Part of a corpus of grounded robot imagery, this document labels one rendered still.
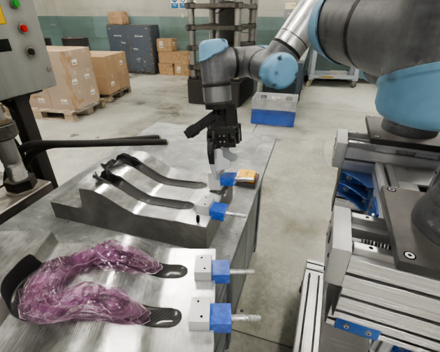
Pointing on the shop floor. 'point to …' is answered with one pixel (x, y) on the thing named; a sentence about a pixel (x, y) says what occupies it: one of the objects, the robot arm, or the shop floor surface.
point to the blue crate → (272, 117)
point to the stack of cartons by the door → (172, 58)
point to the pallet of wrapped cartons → (68, 86)
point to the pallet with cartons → (111, 74)
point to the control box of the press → (19, 69)
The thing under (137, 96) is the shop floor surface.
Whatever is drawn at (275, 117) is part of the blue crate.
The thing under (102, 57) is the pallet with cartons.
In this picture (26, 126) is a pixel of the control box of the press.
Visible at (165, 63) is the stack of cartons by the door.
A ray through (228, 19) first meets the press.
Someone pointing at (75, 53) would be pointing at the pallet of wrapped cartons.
